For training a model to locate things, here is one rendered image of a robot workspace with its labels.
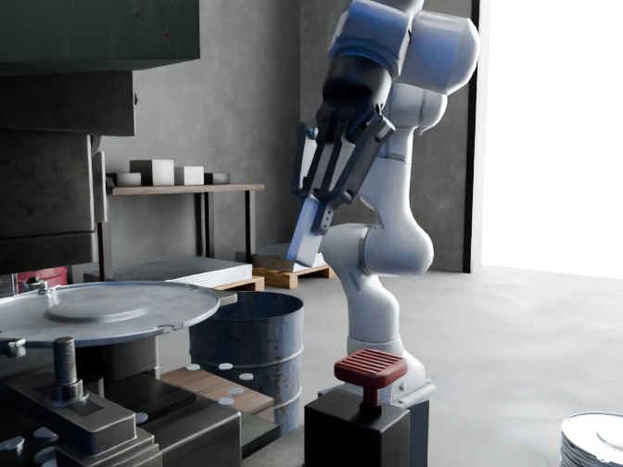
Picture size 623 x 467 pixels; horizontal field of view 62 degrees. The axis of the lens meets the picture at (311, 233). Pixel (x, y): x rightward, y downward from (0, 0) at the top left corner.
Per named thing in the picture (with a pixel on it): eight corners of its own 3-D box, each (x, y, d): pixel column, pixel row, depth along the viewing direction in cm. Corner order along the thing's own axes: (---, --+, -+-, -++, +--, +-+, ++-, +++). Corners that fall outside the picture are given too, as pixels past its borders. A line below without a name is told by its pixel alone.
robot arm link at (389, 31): (364, 59, 68) (352, 95, 67) (304, -7, 59) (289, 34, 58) (451, 44, 60) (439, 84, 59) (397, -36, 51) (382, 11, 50)
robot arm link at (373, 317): (336, 320, 128) (336, 220, 126) (406, 332, 119) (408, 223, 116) (311, 331, 119) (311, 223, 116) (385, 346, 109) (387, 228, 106)
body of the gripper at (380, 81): (407, 84, 61) (386, 157, 59) (350, 92, 67) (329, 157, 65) (374, 45, 56) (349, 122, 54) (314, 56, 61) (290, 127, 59)
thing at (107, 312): (136, 278, 85) (136, 272, 85) (266, 305, 68) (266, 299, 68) (-76, 315, 63) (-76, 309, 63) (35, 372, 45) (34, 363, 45)
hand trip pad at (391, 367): (363, 410, 59) (364, 345, 58) (412, 425, 55) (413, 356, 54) (326, 435, 53) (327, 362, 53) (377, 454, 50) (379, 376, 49)
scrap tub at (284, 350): (247, 396, 224) (246, 286, 218) (326, 425, 198) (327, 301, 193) (166, 435, 191) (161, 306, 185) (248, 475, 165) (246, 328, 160)
